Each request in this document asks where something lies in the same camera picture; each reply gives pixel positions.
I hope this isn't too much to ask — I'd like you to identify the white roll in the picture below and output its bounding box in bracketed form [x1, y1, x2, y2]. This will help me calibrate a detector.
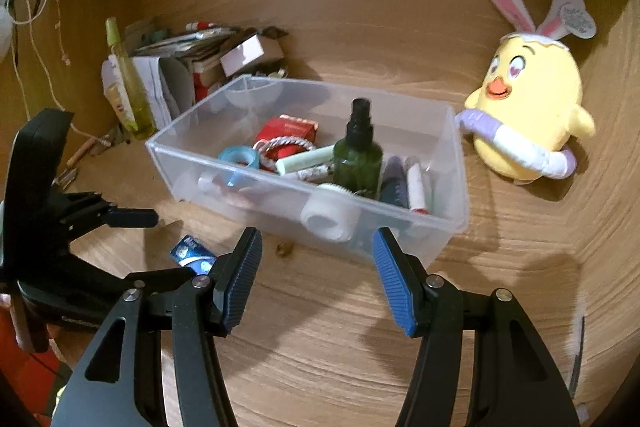
[300, 183, 362, 242]

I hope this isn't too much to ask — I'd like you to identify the clear plastic box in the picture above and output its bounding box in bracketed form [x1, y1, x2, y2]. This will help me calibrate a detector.
[146, 74, 471, 269]

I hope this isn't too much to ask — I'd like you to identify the white folded leaflet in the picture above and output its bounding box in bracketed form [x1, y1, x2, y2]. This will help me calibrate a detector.
[131, 56, 196, 130]

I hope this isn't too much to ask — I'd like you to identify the blue foil packet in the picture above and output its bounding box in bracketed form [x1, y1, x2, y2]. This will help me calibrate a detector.
[169, 234, 217, 275]

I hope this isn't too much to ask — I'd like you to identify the dark green spray bottle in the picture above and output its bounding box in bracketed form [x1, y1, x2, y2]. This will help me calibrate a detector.
[332, 98, 385, 200]

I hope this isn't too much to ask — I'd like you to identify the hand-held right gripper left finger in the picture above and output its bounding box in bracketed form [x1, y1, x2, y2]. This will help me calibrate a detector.
[50, 227, 263, 427]

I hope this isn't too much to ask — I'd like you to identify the white ceramic bowl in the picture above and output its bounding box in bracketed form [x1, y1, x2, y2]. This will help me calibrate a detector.
[227, 77, 283, 108]

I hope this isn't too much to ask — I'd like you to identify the small red box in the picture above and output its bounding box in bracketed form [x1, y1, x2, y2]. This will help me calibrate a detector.
[192, 74, 225, 104]

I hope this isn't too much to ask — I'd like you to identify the pale pink box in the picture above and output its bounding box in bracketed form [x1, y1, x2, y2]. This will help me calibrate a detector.
[220, 32, 288, 78]

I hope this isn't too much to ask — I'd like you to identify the white cable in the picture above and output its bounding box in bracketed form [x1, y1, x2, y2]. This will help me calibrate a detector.
[10, 0, 58, 108]

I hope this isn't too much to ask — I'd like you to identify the thin hanging cord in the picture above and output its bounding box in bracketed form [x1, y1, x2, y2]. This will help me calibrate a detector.
[52, 0, 71, 68]

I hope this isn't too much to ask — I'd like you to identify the red white marker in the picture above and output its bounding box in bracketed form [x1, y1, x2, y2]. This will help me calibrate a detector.
[132, 24, 241, 62]

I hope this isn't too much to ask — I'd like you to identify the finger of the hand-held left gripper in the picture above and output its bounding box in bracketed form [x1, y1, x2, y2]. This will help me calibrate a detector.
[60, 191, 160, 240]
[120, 268, 221, 303]

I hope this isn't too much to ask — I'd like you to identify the yellow-green spray bottle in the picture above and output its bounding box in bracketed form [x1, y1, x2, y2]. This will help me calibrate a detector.
[105, 18, 157, 140]

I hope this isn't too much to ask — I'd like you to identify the pile of polished stones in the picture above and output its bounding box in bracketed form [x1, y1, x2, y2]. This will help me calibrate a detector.
[250, 66, 290, 80]

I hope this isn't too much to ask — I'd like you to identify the braided bracelet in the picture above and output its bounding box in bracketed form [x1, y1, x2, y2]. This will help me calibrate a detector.
[255, 134, 318, 172]

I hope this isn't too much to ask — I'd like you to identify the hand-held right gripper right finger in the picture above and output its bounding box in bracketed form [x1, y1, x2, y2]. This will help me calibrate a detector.
[372, 227, 581, 427]

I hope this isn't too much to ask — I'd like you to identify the white lip balm stick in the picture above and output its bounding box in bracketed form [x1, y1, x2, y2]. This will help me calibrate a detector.
[406, 157, 431, 215]

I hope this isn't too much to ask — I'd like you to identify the pale pink tube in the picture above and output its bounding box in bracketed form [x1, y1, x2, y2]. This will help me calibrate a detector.
[197, 171, 281, 212]

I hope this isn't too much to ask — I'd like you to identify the tan sunscreen bottle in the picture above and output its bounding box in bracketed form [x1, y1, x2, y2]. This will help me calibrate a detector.
[102, 74, 132, 128]

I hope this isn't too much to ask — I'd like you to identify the blue tape roll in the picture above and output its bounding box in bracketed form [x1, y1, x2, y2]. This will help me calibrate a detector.
[218, 146, 262, 188]

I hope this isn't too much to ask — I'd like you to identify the person's left hand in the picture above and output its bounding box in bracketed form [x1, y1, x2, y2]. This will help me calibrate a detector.
[0, 292, 26, 349]

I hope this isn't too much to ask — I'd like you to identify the red clothing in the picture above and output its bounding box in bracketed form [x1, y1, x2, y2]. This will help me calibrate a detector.
[0, 322, 76, 408]

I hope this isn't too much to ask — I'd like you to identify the mint green tube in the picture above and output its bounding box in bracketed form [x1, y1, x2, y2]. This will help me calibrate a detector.
[275, 144, 337, 178]

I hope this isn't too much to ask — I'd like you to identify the light blue tube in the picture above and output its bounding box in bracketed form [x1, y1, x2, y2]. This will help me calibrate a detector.
[424, 164, 441, 214]

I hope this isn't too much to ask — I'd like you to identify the purple marker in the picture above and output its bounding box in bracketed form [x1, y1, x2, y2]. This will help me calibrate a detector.
[378, 155, 413, 210]

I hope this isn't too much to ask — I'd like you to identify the white patterned pen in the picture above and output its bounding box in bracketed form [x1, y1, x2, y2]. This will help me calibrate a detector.
[292, 163, 335, 185]

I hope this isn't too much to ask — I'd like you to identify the yellow chick plush toy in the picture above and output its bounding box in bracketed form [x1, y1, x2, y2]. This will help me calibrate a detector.
[454, 0, 598, 185]

